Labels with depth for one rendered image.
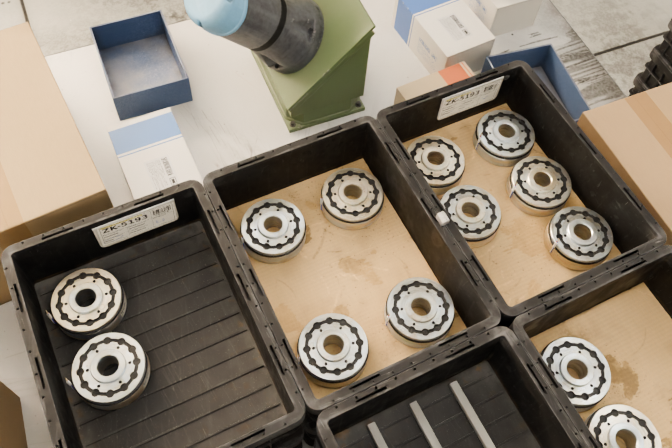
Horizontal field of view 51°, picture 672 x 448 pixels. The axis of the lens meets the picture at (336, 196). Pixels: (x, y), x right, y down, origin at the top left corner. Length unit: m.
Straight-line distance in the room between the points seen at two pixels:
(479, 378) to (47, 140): 0.77
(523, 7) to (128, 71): 0.85
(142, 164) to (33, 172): 0.20
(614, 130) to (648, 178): 0.11
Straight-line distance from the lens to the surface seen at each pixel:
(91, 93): 1.54
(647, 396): 1.18
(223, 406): 1.06
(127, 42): 1.61
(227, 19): 1.24
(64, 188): 1.17
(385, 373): 0.97
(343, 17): 1.34
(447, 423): 1.07
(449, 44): 1.50
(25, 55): 1.36
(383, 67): 1.55
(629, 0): 3.00
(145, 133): 1.34
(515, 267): 1.18
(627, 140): 1.35
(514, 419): 1.10
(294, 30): 1.32
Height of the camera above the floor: 1.85
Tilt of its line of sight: 58 degrees down
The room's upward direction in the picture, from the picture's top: 6 degrees clockwise
